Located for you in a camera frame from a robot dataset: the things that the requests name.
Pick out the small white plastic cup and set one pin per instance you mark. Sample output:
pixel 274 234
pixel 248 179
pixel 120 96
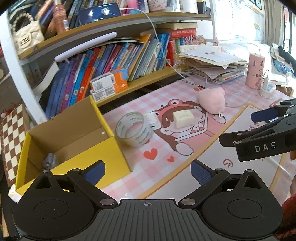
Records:
pixel 267 90

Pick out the cream foam block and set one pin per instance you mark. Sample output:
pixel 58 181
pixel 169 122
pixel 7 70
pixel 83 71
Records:
pixel 183 118

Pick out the black patterned pencil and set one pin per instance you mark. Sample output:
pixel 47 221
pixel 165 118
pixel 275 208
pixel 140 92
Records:
pixel 195 85

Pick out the pink printed tumbler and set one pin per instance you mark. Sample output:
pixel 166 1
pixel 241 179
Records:
pixel 254 71

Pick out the white quilted handbag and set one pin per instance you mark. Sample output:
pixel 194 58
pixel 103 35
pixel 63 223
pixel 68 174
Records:
pixel 26 37

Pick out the clear tape roll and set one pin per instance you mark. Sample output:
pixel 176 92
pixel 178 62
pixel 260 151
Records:
pixel 141 136

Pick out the yellow cardboard box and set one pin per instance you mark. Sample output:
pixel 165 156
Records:
pixel 111 153

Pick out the stack of papers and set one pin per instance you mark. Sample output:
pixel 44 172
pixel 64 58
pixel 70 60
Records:
pixel 212 62

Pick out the white charger plug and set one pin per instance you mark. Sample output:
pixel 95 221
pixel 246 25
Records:
pixel 152 120

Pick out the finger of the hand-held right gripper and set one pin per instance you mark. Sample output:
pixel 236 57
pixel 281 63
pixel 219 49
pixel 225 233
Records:
pixel 263 114
pixel 231 139

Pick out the thick black paperback book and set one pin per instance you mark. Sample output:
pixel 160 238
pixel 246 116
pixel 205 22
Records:
pixel 45 77

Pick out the row of colourful books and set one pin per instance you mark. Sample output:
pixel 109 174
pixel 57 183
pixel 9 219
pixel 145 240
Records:
pixel 104 62

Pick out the wooden chessboard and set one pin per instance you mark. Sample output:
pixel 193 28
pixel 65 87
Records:
pixel 11 143

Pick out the phone showing video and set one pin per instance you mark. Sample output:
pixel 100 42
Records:
pixel 99 12

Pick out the person's red clothing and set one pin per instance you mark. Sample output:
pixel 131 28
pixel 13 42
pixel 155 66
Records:
pixel 288 217

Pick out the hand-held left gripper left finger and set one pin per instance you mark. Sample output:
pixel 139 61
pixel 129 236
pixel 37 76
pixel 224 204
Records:
pixel 94 173

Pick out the white light bar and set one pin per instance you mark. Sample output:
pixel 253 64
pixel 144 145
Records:
pixel 85 46

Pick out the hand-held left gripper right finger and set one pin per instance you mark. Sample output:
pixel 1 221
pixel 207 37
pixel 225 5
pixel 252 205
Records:
pixel 201 173

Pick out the pink glitter bottle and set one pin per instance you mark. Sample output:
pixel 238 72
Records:
pixel 59 17

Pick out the pink plush toy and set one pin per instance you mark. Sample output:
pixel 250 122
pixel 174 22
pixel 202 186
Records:
pixel 211 99

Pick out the small grey toy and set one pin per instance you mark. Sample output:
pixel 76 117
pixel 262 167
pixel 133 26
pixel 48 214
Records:
pixel 49 160

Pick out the wooden bookshelf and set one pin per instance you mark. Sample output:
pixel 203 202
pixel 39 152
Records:
pixel 138 23

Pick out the white printed tote bag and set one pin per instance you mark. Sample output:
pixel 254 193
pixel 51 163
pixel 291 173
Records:
pixel 282 62

